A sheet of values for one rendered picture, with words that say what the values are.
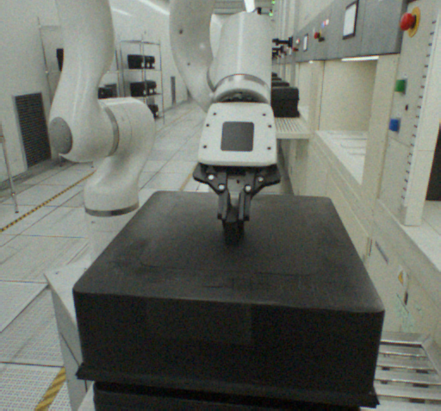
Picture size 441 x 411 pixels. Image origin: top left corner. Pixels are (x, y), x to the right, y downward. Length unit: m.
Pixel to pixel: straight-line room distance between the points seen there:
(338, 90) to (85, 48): 1.90
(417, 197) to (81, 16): 0.84
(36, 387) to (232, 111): 1.57
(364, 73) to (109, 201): 1.97
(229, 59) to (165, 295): 0.34
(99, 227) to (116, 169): 0.13
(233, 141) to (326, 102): 2.00
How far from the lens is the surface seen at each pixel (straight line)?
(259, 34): 0.58
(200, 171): 0.47
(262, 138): 0.47
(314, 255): 0.41
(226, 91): 0.51
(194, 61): 0.64
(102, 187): 0.80
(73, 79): 0.76
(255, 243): 0.42
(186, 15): 0.63
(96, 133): 0.73
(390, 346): 0.79
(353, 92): 2.48
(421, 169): 0.98
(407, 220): 1.02
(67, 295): 0.92
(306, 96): 3.94
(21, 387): 1.89
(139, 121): 0.81
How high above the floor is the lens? 1.25
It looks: 19 degrees down
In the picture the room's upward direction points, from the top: straight up
